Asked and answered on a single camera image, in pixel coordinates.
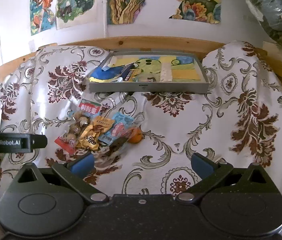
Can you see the blond boy poster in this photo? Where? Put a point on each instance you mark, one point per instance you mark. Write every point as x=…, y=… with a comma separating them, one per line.
x=70, y=13

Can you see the white wall pipe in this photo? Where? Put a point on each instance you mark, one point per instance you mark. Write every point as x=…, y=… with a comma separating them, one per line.
x=104, y=17

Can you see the anime girl poster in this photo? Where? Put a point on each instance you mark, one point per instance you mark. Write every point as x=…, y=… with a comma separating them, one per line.
x=42, y=15

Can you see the dark blue milk powder sachet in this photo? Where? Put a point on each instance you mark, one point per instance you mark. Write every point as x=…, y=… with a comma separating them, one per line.
x=115, y=72

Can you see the floral satin bed cover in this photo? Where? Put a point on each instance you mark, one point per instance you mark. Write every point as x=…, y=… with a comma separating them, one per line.
x=238, y=121

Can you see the orange yellow snack packet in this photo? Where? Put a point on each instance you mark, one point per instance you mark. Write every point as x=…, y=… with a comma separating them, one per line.
x=89, y=137

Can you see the dark dried fruit packet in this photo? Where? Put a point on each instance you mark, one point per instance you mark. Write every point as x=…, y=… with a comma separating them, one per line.
x=116, y=147

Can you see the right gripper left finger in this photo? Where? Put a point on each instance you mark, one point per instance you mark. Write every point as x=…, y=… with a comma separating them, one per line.
x=73, y=174

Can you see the grey tray with drawing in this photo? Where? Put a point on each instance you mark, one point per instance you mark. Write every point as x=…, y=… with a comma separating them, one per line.
x=187, y=73

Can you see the landscape flowers poster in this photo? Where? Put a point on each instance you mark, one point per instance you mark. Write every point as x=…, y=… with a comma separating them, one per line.
x=198, y=2

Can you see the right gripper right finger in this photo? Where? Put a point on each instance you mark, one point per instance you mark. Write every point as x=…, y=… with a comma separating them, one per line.
x=212, y=174

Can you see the light blue candy packet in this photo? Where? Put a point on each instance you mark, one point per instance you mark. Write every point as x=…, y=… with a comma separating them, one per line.
x=121, y=123

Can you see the quail egg snack pack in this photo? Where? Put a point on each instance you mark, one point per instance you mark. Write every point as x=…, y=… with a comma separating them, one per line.
x=81, y=114

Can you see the rice cracker stick pack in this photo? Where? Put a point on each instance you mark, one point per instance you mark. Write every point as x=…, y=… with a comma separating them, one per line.
x=166, y=72

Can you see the orange mandarin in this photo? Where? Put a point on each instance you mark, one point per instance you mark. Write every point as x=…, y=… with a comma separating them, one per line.
x=135, y=135

